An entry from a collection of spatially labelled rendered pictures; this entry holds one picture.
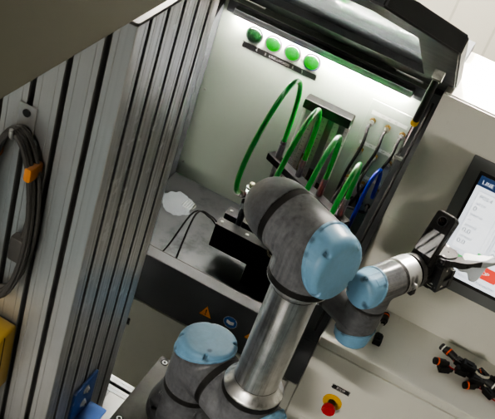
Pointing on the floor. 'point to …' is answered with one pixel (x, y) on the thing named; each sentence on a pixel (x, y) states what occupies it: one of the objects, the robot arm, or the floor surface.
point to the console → (324, 381)
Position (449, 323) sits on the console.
